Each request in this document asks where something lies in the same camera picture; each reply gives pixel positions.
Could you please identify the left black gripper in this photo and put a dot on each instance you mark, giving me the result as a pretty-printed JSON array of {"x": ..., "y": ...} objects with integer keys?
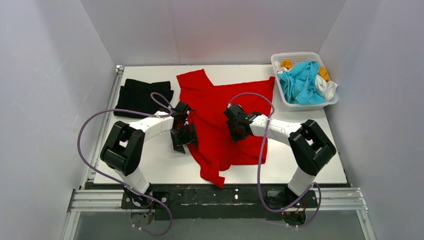
[{"x": 183, "y": 136}]

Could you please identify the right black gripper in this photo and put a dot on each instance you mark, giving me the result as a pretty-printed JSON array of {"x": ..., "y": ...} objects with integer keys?
[{"x": 236, "y": 129}]

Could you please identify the red t-shirt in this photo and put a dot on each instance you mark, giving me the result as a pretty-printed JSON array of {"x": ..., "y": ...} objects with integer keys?
[{"x": 215, "y": 151}]

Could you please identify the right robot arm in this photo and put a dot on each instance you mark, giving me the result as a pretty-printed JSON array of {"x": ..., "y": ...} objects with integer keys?
[{"x": 311, "y": 147}]

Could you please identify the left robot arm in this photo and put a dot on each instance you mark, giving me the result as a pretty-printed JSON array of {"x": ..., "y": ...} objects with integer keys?
[{"x": 123, "y": 147}]

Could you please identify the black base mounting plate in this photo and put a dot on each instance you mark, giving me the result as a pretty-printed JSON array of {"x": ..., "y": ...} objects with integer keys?
[{"x": 207, "y": 201}]

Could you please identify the folded black t-shirt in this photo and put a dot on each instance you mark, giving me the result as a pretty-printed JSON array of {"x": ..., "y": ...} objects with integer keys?
[{"x": 135, "y": 95}]

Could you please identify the light blue t-shirt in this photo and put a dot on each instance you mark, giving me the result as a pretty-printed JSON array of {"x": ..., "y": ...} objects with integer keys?
[{"x": 299, "y": 84}]

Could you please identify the white plastic laundry basket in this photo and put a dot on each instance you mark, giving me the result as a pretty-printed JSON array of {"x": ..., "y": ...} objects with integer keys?
[{"x": 297, "y": 57}]

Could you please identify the orange t-shirt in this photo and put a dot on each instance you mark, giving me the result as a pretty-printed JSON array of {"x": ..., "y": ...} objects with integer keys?
[{"x": 323, "y": 73}]

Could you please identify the white t-shirt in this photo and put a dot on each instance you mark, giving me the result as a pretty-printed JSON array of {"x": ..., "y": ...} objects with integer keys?
[{"x": 326, "y": 89}]

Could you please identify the aluminium frame rail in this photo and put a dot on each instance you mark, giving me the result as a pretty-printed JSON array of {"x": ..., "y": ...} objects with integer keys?
[{"x": 95, "y": 211}]

